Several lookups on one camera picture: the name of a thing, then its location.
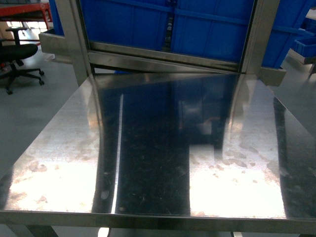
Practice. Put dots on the blue plastic bin right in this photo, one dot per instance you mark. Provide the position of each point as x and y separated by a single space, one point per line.
286 28

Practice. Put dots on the red metal table frame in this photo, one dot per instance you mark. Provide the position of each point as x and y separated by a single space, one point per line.
34 12

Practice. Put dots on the blue plastic bin left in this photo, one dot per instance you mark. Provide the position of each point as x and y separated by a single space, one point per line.
134 23

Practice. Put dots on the stainless steel shelf rack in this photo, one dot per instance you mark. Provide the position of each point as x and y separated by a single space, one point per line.
85 56

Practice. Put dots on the blue plastic bin middle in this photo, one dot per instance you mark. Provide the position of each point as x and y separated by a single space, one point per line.
213 29

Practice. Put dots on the blue plastic bin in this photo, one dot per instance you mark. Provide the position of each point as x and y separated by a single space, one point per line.
286 28
134 23
213 29

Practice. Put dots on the black office chair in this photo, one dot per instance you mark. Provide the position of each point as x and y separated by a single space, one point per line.
11 54

